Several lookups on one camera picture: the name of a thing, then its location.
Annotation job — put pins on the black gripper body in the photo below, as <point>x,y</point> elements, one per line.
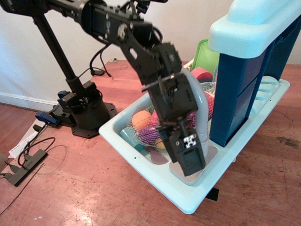
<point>172,97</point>

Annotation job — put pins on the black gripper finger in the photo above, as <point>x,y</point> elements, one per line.
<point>169,138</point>

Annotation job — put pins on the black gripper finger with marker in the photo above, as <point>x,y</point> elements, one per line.
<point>189,150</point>

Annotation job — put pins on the grey toy faucet with lever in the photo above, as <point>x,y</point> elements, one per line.
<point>201,126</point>

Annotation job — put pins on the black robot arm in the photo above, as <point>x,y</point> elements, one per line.
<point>139,41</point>

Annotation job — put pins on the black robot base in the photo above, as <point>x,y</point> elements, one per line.
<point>82,109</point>

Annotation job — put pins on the mesh bag of toy food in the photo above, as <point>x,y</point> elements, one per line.
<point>142,125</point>

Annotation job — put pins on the purple toy spatula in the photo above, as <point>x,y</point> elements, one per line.
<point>156,156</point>

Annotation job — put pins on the light blue toy sink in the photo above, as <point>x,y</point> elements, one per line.
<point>184,197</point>

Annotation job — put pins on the teal toy block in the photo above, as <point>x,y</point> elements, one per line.
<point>129,135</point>

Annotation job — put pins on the pink toy bowl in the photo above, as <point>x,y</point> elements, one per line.
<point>202,75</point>

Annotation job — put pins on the black tape piece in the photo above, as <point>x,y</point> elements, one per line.
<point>213,194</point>

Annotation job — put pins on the green toy cutting board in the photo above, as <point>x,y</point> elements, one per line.
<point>205,58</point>

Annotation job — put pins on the blue toy kitchen shelf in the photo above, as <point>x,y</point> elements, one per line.
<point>255,38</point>

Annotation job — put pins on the white paper sheet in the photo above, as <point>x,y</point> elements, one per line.
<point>16,150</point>

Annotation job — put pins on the blue cable connector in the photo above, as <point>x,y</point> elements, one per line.
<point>46,118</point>

